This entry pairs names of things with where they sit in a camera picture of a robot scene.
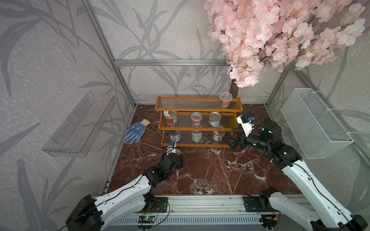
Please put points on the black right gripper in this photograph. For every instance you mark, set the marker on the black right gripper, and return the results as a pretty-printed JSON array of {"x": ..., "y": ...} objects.
[{"x": 241, "y": 137}]

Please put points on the silver tin can green label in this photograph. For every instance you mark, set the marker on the silver tin can green label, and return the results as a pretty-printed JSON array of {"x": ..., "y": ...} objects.
[{"x": 214, "y": 119}]

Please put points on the clear seed jar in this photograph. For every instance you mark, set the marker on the clear seed jar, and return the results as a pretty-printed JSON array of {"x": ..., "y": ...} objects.
[
  {"x": 176, "y": 151},
  {"x": 225, "y": 99}
]

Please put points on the orange wooden three-tier shelf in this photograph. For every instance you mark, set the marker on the orange wooden three-tier shelf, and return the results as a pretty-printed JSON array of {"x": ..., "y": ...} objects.
[{"x": 201, "y": 122}]

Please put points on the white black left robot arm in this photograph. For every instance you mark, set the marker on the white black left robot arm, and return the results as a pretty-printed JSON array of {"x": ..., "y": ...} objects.
[{"x": 96, "y": 214}]

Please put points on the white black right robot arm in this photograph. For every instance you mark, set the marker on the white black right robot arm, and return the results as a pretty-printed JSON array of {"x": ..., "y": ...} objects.
[{"x": 328, "y": 214}]

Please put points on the jar red green label bottom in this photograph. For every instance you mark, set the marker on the jar red green label bottom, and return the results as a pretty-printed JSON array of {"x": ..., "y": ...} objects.
[{"x": 218, "y": 135}]

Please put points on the clear seed jar middle shelf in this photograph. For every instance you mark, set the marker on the clear seed jar middle shelf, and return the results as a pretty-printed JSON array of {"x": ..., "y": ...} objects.
[{"x": 196, "y": 118}]

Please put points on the jar with red green lid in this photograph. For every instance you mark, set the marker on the jar with red green lid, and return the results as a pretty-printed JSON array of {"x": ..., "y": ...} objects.
[{"x": 170, "y": 117}]

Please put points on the tall can green white label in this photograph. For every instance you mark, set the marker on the tall can green white label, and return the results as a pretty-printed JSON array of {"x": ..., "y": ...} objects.
[{"x": 196, "y": 135}]

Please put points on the brown tree trunk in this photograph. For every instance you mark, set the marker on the brown tree trunk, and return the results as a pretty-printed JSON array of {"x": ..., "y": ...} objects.
[{"x": 234, "y": 89}]

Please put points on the tin can purple label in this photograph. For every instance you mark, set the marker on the tin can purple label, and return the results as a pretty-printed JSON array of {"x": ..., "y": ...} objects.
[{"x": 175, "y": 136}]

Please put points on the aluminium horizontal back bar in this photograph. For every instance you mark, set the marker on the aluminium horizontal back bar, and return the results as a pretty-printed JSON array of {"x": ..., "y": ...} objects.
[{"x": 137, "y": 62}]

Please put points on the blue white work glove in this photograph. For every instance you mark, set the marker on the blue white work glove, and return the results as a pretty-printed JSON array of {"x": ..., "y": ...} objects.
[{"x": 135, "y": 131}]

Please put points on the pink blossom tree crown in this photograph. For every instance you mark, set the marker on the pink blossom tree crown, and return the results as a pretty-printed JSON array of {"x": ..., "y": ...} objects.
[{"x": 256, "y": 34}]

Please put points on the green circuit board left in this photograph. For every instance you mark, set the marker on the green circuit board left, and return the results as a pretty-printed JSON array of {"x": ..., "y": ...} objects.
[{"x": 144, "y": 219}]

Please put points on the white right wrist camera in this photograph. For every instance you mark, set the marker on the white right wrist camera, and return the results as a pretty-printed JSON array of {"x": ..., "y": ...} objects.
[{"x": 247, "y": 124}]

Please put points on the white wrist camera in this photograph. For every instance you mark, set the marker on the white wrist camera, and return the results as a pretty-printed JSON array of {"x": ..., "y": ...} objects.
[
  {"x": 171, "y": 148},
  {"x": 247, "y": 124}
]

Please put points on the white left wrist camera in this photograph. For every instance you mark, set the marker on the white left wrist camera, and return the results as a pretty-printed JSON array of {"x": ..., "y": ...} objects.
[{"x": 171, "y": 148}]

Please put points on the aluminium frame post right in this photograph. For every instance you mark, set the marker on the aluminium frame post right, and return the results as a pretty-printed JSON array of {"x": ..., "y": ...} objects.
[{"x": 278, "y": 85}]

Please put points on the aluminium frame post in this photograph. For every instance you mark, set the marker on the aluminium frame post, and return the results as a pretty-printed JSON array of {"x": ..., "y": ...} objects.
[
  {"x": 278, "y": 85},
  {"x": 88, "y": 8}
]

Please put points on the white wire mesh basket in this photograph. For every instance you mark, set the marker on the white wire mesh basket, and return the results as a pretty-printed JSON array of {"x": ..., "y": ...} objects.
[{"x": 318, "y": 132}]

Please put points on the circuit board right with wires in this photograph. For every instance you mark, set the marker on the circuit board right with wires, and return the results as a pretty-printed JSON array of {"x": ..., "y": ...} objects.
[{"x": 269, "y": 222}]

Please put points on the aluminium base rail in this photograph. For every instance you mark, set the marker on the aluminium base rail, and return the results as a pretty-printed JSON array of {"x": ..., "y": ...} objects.
[{"x": 233, "y": 204}]

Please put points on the clear acrylic wall shelf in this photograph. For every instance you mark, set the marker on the clear acrylic wall shelf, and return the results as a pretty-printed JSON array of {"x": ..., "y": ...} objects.
[{"x": 78, "y": 132}]

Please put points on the aluminium frame post left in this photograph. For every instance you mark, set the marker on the aluminium frame post left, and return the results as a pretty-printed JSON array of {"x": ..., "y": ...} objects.
[{"x": 88, "y": 8}]

